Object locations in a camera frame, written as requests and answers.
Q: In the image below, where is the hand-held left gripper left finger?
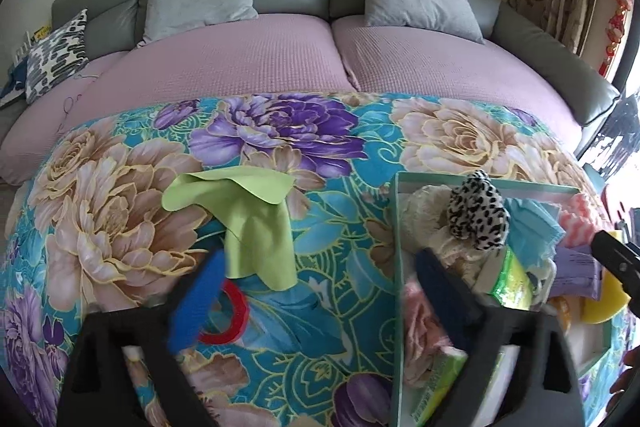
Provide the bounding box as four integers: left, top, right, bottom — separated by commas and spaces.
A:
57, 248, 229, 427

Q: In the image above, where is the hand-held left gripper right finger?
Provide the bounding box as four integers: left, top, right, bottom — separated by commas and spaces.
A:
415, 248, 584, 427

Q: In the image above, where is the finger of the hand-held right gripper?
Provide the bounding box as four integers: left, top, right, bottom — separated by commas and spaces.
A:
590, 229, 640, 303

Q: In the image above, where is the pink fluffy towel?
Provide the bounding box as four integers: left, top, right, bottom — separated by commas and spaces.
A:
402, 279, 468, 390

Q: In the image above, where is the purple cloth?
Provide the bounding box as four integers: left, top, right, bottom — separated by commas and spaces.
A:
552, 244, 606, 300

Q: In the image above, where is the shallow teal cardboard box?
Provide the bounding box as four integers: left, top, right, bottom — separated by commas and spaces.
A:
391, 171, 631, 427

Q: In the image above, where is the pink wavy cloth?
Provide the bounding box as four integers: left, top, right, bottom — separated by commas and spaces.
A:
557, 192, 613, 238

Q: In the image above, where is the green tissue pack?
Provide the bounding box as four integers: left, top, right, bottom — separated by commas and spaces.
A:
487, 247, 536, 310
410, 349, 471, 427

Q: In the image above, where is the cream crochet cloth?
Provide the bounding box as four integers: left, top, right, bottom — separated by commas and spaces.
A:
401, 183, 483, 280

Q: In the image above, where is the blue face mask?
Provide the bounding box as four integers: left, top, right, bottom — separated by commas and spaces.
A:
502, 197, 566, 268

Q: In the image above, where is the light green cloth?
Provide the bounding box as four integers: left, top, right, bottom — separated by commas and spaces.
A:
161, 166, 298, 293

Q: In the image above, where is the leopard print scrunchie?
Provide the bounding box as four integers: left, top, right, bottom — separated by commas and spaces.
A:
446, 169, 511, 253

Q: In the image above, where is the person's right hand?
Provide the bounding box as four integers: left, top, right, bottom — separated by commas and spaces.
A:
610, 349, 640, 394

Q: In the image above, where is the red tape roll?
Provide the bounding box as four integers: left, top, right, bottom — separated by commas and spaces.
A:
197, 279, 251, 345

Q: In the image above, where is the floral teal blanket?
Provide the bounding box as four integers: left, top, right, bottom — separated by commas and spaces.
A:
0, 92, 626, 427

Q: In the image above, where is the pink sofa cover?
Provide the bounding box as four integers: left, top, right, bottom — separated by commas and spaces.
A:
0, 12, 593, 188

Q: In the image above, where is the black white patterned pillow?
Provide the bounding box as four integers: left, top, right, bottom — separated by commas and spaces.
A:
25, 8, 90, 105

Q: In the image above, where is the dark blue cushion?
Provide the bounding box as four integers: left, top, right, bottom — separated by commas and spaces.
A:
0, 61, 30, 108

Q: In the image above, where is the red wall decoration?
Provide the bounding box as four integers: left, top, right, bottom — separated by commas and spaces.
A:
597, 0, 632, 78

